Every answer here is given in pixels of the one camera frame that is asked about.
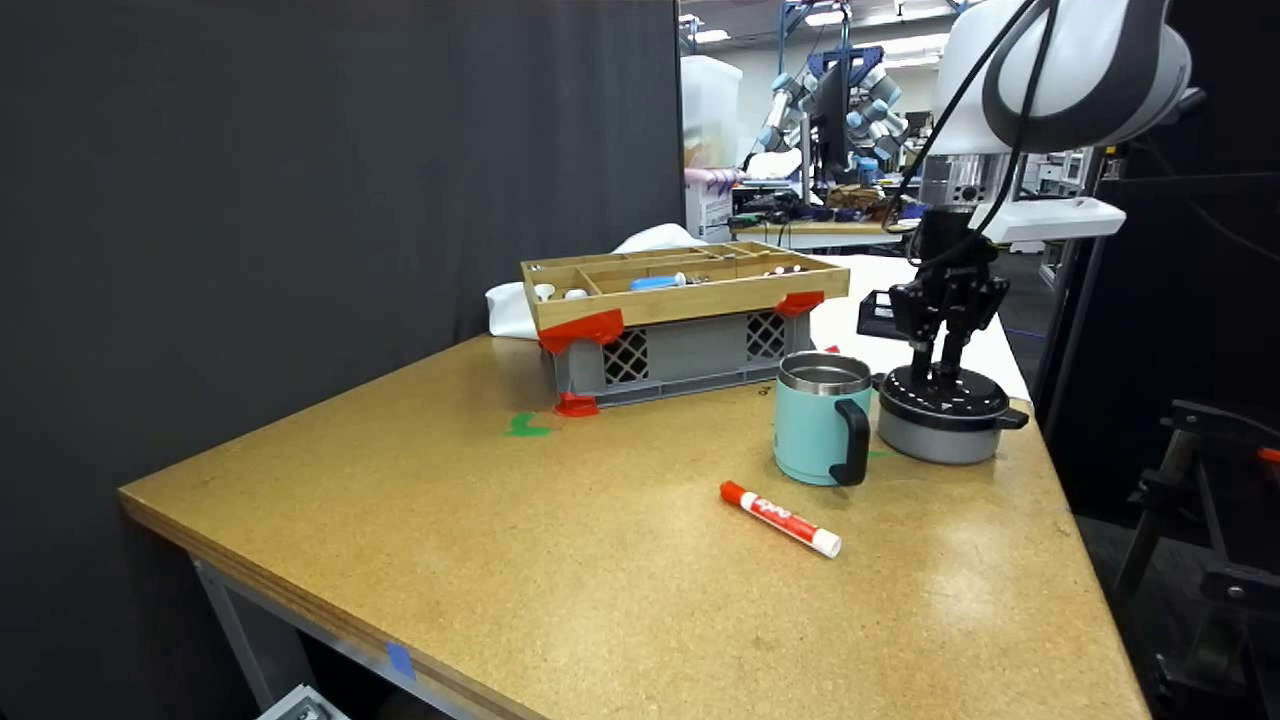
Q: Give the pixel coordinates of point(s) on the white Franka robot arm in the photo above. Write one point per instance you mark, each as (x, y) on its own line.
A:
(1066, 66)

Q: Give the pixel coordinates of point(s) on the blue white small tube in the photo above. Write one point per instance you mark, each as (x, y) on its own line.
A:
(656, 282)

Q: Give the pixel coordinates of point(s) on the red Expo marker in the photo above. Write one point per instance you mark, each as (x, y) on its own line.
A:
(783, 517)

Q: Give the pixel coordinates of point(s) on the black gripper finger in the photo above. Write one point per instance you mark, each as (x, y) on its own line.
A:
(959, 350)
(925, 357)

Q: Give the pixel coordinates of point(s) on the translucent plastic storage bin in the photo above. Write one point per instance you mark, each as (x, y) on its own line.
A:
(711, 104)

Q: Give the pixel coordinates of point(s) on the grey plastic crate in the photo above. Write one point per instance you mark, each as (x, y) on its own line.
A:
(692, 350)

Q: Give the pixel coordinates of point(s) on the wooden organizer tray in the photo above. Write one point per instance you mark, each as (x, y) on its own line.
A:
(692, 306)

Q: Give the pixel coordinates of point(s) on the wooden background table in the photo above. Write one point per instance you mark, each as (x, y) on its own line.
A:
(815, 234)

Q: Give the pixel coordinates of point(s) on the white box under table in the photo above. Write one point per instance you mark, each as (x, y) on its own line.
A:
(307, 704)

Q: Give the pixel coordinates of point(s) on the black round pot lid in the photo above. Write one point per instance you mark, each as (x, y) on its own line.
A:
(964, 398)

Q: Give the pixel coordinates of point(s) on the black equipment stand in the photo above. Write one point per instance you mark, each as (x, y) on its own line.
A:
(1203, 563)

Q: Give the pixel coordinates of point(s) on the black curtain backdrop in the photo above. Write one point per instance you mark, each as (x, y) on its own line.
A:
(267, 200)

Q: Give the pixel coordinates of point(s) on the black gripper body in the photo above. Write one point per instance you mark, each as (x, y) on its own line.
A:
(959, 265)

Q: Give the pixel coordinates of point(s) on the blue white background robot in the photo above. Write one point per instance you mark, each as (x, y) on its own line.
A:
(840, 104)

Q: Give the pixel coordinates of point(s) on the small green tape mark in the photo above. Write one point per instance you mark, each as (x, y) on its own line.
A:
(528, 427)

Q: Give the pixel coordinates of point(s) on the white cloth sheet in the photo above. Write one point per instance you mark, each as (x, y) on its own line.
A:
(504, 311)

